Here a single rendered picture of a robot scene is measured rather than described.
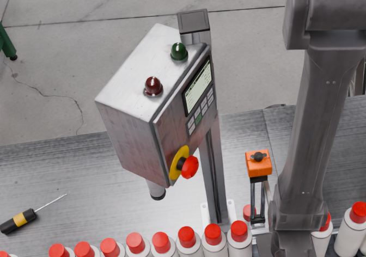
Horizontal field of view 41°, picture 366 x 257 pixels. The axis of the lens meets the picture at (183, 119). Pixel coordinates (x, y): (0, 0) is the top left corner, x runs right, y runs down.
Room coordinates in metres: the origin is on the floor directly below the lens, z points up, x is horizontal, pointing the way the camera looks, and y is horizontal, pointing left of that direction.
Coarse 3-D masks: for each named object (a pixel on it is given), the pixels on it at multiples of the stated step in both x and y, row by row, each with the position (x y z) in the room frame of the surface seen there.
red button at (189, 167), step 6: (192, 156) 0.41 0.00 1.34; (180, 162) 0.41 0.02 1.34; (186, 162) 0.40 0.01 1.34; (192, 162) 0.40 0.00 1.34; (198, 162) 0.41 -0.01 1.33; (180, 168) 0.40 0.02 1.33; (186, 168) 0.39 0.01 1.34; (192, 168) 0.39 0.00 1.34; (186, 174) 0.39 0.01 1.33; (192, 174) 0.39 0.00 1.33
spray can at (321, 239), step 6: (330, 216) 0.38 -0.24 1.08; (330, 222) 0.38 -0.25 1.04; (324, 228) 0.37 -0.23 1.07; (330, 228) 0.37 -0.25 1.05; (312, 234) 0.37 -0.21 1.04; (318, 234) 0.36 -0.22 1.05; (324, 234) 0.36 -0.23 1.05; (330, 234) 0.36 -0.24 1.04; (318, 240) 0.36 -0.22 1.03; (324, 240) 0.36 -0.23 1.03; (318, 246) 0.36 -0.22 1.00; (324, 246) 0.36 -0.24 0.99; (318, 252) 0.36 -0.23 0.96; (324, 252) 0.36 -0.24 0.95
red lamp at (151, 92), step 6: (150, 78) 0.45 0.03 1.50; (156, 78) 0.45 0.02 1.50; (144, 84) 0.44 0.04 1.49; (150, 84) 0.44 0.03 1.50; (156, 84) 0.44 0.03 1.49; (150, 90) 0.43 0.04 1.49; (156, 90) 0.43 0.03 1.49; (162, 90) 0.44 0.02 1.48; (150, 96) 0.43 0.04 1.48; (156, 96) 0.43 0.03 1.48
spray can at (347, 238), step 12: (360, 204) 0.39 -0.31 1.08; (348, 216) 0.39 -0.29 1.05; (360, 216) 0.37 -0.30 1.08; (348, 228) 0.37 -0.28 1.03; (360, 228) 0.36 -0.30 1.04; (336, 240) 0.39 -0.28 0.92; (348, 240) 0.36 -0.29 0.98; (360, 240) 0.36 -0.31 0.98; (336, 252) 0.38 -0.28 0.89; (348, 252) 0.36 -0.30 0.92
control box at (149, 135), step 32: (160, 32) 0.56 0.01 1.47; (128, 64) 0.50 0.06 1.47; (160, 64) 0.49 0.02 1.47; (192, 64) 0.48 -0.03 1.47; (96, 96) 0.46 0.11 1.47; (128, 96) 0.44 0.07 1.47; (160, 96) 0.43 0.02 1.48; (128, 128) 0.42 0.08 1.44; (160, 128) 0.40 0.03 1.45; (128, 160) 0.43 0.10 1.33; (160, 160) 0.39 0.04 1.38
